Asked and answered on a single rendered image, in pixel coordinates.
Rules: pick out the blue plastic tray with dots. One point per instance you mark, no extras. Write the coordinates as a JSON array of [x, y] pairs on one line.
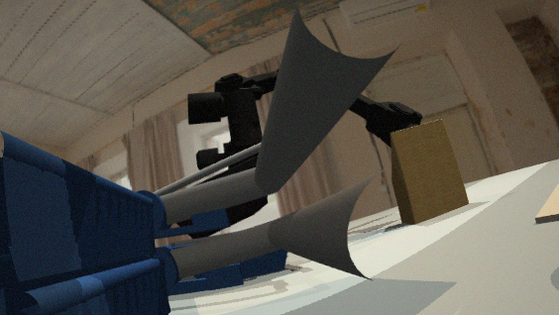
[[267, 263]]

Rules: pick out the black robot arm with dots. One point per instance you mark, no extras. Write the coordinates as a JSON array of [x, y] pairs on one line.
[[235, 94]]

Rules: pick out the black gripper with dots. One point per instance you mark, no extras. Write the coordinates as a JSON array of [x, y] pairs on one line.
[[245, 132]]

